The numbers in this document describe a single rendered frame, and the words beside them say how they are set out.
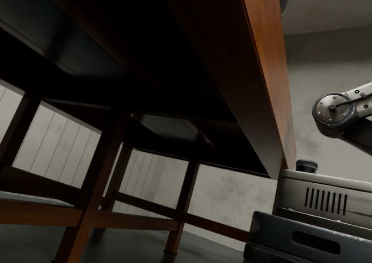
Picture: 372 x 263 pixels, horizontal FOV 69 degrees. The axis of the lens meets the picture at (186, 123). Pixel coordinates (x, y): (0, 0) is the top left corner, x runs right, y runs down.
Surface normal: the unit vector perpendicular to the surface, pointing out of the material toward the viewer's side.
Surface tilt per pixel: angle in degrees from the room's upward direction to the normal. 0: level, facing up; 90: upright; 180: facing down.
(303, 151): 90
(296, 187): 90
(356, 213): 90
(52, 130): 90
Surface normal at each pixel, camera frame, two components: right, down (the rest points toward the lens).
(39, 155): 0.81, 0.07
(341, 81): -0.51, -0.37
